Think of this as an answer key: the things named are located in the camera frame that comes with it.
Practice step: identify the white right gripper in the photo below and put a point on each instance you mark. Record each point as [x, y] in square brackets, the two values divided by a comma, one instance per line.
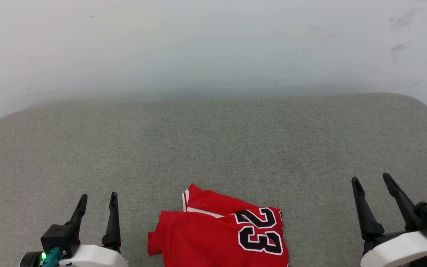
[402, 250]

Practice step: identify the red Bulls 23 jersey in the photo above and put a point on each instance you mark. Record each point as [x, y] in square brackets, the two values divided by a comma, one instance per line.
[213, 241]

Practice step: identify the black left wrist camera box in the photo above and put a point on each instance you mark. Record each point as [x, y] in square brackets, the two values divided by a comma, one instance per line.
[60, 239]

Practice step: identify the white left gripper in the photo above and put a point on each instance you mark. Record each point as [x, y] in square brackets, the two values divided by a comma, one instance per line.
[95, 257]

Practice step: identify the grey fabric sofa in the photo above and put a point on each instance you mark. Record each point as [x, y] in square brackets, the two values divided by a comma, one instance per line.
[213, 148]

